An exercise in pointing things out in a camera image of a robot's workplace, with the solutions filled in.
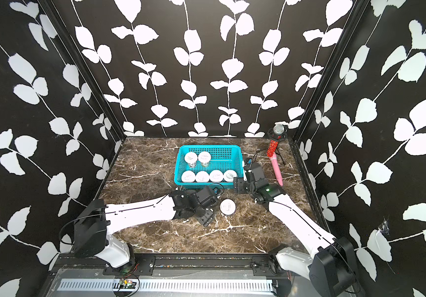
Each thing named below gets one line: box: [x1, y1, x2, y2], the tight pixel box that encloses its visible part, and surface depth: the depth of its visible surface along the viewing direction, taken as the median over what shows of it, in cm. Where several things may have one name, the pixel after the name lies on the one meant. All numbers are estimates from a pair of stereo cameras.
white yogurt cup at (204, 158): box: [198, 150, 212, 168], surface depth 105 cm
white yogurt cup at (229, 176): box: [223, 169, 238, 183], surface depth 97 cm
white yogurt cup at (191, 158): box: [183, 151, 198, 168], surface depth 104 cm
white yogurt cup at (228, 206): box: [219, 198, 236, 215], surface depth 85 cm
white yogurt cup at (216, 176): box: [209, 169, 224, 182], surface depth 97 cm
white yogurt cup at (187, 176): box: [180, 170, 196, 183], surface depth 95 cm
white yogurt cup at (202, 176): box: [195, 170, 210, 183], surface depth 95 cm
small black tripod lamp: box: [255, 124, 288, 166], surface depth 92 cm
